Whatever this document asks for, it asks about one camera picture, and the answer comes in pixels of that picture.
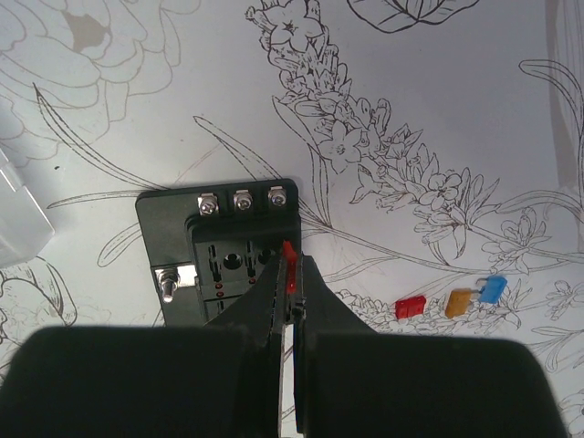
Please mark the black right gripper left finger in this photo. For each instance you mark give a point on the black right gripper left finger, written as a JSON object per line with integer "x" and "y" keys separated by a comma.
{"x": 218, "y": 380}

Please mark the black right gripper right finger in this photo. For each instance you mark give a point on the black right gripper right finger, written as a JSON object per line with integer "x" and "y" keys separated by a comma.
{"x": 352, "y": 381}

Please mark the red blade fuse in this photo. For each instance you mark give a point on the red blade fuse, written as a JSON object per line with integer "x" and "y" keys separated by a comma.
{"x": 409, "y": 307}
{"x": 291, "y": 257}

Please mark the black fuse box base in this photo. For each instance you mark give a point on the black fuse box base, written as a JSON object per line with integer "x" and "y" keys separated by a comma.
{"x": 207, "y": 245}

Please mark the orange blade fuse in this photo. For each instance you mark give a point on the orange blade fuse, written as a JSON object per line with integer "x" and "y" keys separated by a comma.
{"x": 458, "y": 302}

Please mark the blue blade fuse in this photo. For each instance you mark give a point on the blue blade fuse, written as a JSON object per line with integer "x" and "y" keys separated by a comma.
{"x": 491, "y": 288}

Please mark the clear plastic fuse box cover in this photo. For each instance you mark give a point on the clear plastic fuse box cover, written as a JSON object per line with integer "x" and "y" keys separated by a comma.
{"x": 25, "y": 229}

